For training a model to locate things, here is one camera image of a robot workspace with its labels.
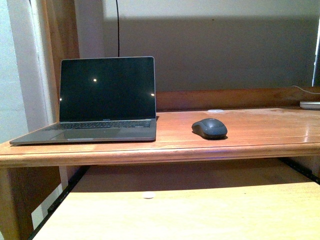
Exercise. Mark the dark grey wireless mouse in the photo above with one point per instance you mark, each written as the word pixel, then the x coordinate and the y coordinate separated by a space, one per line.
pixel 210 129

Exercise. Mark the wooden pull-out keyboard tray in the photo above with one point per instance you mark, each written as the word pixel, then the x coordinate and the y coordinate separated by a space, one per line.
pixel 251 199

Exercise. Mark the grey laptop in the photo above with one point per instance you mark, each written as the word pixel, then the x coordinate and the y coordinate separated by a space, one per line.
pixel 109 99

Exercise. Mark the white round sticker on desk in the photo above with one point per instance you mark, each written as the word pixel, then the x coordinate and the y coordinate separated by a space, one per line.
pixel 215 111

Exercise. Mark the white round sticker on tray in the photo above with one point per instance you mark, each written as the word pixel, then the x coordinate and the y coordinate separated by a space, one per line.
pixel 148 195

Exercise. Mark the wooden desk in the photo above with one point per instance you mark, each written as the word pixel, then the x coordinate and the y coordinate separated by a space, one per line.
pixel 261 124

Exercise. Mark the white flat device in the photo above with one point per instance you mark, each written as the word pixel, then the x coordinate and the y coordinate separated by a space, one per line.
pixel 310 105

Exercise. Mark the dark monitor edge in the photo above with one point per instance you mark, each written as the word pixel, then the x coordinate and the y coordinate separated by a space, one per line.
pixel 316 64

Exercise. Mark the left black drawer rail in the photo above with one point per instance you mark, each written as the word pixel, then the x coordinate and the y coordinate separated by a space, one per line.
pixel 69 177

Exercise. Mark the black drawer rail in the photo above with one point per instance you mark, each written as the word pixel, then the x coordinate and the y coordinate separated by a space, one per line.
pixel 300 169
pixel 69 177

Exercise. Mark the right black drawer rail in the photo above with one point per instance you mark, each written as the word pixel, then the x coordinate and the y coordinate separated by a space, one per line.
pixel 300 169

